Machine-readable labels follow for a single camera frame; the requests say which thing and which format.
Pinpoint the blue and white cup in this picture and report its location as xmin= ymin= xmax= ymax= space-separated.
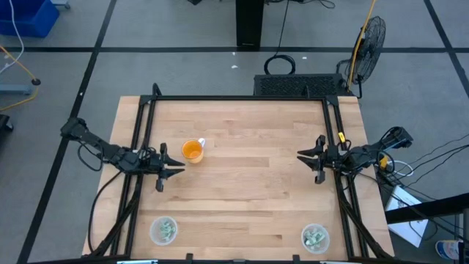
xmin=435 ymin=239 xmax=465 ymax=261

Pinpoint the yellow floor cable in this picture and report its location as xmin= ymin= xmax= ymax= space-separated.
xmin=0 ymin=44 xmax=40 ymax=112

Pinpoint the blue plastic bin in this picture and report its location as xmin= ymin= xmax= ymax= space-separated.
xmin=0 ymin=0 xmax=61 ymax=39

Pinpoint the clear plastic bowl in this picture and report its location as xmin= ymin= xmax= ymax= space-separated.
xmin=149 ymin=215 xmax=180 ymax=247
xmin=300 ymin=222 xmax=331 ymax=255

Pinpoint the black computer case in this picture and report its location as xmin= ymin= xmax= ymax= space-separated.
xmin=253 ymin=73 xmax=355 ymax=98

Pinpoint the white paper box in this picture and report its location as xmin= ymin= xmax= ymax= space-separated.
xmin=385 ymin=184 xmax=430 ymax=249

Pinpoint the black hanging cable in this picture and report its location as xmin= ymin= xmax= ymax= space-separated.
xmin=263 ymin=0 xmax=297 ymax=76

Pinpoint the black floor fan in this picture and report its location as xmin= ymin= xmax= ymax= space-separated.
xmin=336 ymin=15 xmax=387 ymax=99

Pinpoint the black metal beam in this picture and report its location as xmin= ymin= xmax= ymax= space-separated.
xmin=384 ymin=193 xmax=469 ymax=225

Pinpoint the black table frame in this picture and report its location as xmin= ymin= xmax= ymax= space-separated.
xmin=83 ymin=83 xmax=396 ymax=264

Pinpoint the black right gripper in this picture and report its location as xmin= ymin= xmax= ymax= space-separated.
xmin=297 ymin=134 xmax=353 ymax=185

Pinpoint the grey floor bar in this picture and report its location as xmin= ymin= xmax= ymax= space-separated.
xmin=0 ymin=84 xmax=34 ymax=96

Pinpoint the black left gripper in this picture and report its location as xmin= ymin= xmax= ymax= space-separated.
xmin=141 ymin=142 xmax=186 ymax=193

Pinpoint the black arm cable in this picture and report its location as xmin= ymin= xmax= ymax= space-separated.
xmin=76 ymin=141 xmax=122 ymax=254

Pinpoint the black floor object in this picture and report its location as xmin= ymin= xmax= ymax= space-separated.
xmin=0 ymin=114 xmax=15 ymax=133

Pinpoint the black floor cable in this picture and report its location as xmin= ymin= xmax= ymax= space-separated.
xmin=402 ymin=133 xmax=469 ymax=191

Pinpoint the black upright tower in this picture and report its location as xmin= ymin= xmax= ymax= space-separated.
xmin=235 ymin=0 xmax=266 ymax=52

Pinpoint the yellow hanging cable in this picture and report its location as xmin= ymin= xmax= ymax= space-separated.
xmin=347 ymin=0 xmax=378 ymax=89

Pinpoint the white floor cable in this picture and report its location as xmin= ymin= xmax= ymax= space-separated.
xmin=0 ymin=0 xmax=26 ymax=75

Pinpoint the yellow mug with white handle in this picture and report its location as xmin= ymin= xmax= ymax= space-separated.
xmin=181 ymin=137 xmax=207 ymax=165

